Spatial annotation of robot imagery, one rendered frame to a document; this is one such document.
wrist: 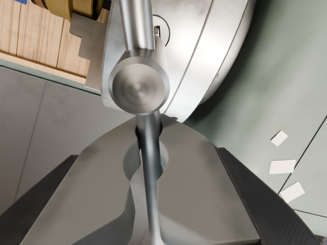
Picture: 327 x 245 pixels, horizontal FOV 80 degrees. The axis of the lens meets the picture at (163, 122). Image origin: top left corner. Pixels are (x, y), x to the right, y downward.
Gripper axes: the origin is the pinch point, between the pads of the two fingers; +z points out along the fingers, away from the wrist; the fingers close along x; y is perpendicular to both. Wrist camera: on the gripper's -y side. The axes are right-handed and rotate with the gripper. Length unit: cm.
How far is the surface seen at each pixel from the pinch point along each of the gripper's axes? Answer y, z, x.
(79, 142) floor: 83, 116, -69
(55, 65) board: 6, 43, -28
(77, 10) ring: -6.0, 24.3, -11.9
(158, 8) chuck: -5.7, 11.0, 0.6
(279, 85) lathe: 2.1, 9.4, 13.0
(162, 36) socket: -3.2, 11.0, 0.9
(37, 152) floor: 88, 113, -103
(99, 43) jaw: -1.4, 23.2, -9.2
